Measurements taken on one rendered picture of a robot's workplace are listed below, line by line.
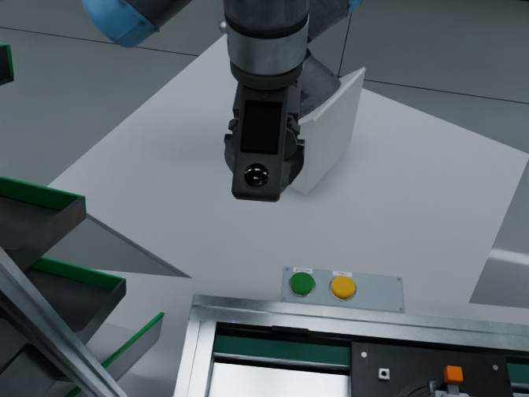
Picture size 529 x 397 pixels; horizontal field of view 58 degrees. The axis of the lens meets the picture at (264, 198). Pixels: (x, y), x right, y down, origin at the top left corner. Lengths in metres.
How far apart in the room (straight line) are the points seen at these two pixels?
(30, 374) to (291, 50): 0.36
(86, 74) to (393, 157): 2.08
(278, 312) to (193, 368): 0.16
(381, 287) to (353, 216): 0.24
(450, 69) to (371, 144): 1.80
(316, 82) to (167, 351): 0.58
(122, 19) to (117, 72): 2.36
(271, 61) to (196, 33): 2.65
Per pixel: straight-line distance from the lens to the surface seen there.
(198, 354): 0.81
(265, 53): 0.43
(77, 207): 0.46
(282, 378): 0.83
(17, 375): 0.46
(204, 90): 1.33
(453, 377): 0.71
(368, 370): 0.79
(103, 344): 0.76
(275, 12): 0.41
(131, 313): 0.96
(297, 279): 0.84
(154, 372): 0.91
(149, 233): 1.04
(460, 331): 0.88
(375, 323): 0.84
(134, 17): 0.52
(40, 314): 0.41
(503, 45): 3.27
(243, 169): 0.45
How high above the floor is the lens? 1.71
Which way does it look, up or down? 53 degrees down
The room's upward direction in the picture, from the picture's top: straight up
